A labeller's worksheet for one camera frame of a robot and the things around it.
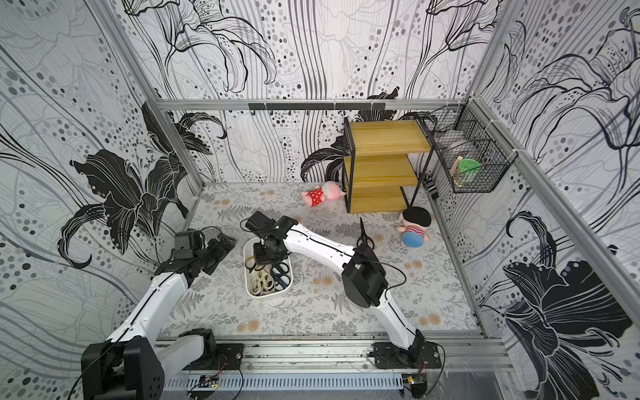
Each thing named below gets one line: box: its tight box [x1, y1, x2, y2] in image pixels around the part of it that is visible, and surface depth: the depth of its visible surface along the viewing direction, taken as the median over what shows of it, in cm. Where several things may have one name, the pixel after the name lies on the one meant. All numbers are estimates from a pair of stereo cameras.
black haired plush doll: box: [396, 206, 432, 251], surface depth 99 cm
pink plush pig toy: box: [300, 180, 347, 208], surface depth 110 cm
